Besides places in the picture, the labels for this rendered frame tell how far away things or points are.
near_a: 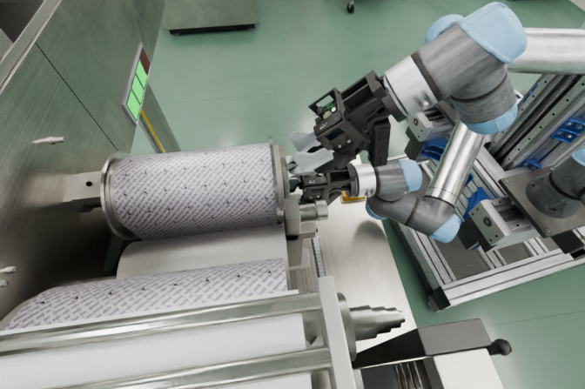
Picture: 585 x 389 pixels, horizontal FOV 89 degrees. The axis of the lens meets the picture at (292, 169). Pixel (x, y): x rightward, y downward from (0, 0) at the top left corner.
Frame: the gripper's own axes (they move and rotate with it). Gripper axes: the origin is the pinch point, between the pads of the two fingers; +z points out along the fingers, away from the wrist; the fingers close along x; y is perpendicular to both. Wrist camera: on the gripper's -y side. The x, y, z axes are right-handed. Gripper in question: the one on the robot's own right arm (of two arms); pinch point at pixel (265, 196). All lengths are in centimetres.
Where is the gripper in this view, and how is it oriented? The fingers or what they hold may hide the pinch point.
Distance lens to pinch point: 68.8
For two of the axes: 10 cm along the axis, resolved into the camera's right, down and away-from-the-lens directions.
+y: 0.0, -5.8, -8.2
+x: 1.3, 8.1, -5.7
